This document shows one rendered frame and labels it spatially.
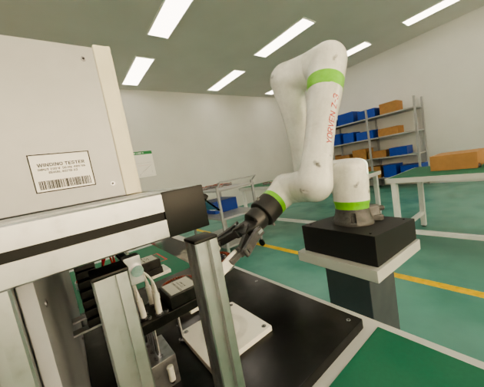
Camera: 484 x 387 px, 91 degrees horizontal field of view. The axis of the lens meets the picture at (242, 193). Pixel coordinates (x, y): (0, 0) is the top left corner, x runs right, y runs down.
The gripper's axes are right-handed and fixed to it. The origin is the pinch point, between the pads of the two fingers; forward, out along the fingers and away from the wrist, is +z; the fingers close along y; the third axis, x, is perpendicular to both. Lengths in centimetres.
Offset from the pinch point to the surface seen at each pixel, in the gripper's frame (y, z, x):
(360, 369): -37.9, -0.8, -14.1
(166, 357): -19.2, 20.5, 4.1
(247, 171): 552, -358, -164
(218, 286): -35.7, 8.4, 17.1
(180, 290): -17.7, 11.8, 10.7
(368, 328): -33.5, -10.0, -18.8
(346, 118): 318, -561, -154
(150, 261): 6.0, 12.4, 10.7
